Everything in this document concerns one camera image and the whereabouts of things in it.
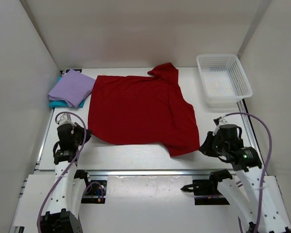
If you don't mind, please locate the teal t shirt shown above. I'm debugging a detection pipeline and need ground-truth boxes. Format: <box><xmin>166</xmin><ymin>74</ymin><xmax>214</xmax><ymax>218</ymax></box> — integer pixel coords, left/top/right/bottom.
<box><xmin>48</xmin><ymin>74</ymin><xmax>88</xmax><ymax>108</ymax></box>

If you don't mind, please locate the lavender t shirt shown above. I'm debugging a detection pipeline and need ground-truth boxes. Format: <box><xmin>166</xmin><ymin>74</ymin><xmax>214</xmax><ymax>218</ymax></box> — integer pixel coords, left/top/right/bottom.
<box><xmin>48</xmin><ymin>69</ymin><xmax>96</xmax><ymax>108</ymax></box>

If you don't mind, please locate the red t shirt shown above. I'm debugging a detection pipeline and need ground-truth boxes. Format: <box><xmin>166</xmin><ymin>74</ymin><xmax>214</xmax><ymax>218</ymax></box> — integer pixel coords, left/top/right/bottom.
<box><xmin>88</xmin><ymin>63</ymin><xmax>200</xmax><ymax>157</ymax></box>

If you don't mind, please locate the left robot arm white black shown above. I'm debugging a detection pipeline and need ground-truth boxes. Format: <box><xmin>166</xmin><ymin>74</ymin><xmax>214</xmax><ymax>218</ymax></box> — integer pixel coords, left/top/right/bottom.
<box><xmin>37</xmin><ymin>123</ymin><xmax>92</xmax><ymax>233</ymax></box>

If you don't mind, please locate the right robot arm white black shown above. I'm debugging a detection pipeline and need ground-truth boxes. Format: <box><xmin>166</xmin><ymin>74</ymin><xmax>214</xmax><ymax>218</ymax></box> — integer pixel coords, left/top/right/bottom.
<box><xmin>199</xmin><ymin>124</ymin><xmax>291</xmax><ymax>233</ymax></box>

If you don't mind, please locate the white plastic basket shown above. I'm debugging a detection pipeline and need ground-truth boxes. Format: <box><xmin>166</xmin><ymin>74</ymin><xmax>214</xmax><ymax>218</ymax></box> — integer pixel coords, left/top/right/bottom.
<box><xmin>196</xmin><ymin>54</ymin><xmax>253</xmax><ymax>108</ymax></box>

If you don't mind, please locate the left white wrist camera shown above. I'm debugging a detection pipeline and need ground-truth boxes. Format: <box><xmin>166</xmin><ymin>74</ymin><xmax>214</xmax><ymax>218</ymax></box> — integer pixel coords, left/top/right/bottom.
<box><xmin>55</xmin><ymin>113</ymin><xmax>76</xmax><ymax>127</ymax></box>

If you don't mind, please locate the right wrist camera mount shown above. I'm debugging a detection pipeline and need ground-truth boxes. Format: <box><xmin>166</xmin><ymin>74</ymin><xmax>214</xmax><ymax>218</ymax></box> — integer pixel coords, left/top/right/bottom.
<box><xmin>213</xmin><ymin>116</ymin><xmax>228</xmax><ymax>135</ymax></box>

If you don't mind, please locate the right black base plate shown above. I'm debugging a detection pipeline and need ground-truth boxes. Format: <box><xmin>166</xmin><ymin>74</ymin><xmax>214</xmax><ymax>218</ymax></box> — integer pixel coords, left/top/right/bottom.
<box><xmin>180</xmin><ymin>169</ymin><xmax>233</xmax><ymax>205</ymax></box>

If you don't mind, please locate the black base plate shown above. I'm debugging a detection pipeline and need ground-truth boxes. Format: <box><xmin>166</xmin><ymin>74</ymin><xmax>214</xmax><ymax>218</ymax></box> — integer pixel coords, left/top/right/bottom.
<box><xmin>180</xmin><ymin>169</ymin><xmax>233</xmax><ymax>205</ymax></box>
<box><xmin>81</xmin><ymin>176</ymin><xmax>108</xmax><ymax>204</ymax></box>

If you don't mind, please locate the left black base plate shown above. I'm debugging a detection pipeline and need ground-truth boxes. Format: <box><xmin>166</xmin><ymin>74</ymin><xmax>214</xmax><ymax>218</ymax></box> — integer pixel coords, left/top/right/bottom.
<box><xmin>81</xmin><ymin>176</ymin><xmax>108</xmax><ymax>204</ymax></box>

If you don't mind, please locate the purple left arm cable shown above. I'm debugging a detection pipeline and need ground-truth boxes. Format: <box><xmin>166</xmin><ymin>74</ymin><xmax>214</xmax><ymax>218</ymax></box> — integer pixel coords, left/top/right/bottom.
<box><xmin>36</xmin><ymin>112</ymin><xmax>105</xmax><ymax>233</ymax></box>

